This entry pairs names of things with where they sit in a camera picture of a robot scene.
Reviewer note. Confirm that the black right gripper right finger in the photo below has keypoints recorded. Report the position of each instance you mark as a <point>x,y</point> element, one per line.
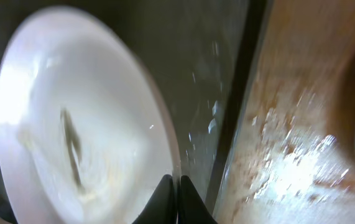
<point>191,209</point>

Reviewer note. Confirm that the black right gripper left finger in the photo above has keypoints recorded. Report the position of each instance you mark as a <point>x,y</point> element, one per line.
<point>161,207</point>

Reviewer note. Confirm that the pink plate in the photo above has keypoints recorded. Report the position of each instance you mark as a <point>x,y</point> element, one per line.
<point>85,135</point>

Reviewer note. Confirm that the dark brown serving tray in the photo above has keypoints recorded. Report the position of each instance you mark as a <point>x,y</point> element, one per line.
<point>200,54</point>

